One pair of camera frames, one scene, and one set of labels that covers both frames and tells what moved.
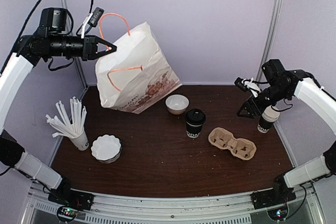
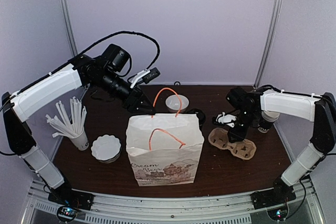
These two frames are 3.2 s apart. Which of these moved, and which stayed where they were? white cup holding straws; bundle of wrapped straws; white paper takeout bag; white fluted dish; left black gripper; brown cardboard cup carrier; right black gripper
Moved: left black gripper; right black gripper; white paper takeout bag
Stayed: white fluted dish; white cup holding straws; brown cardboard cup carrier; bundle of wrapped straws
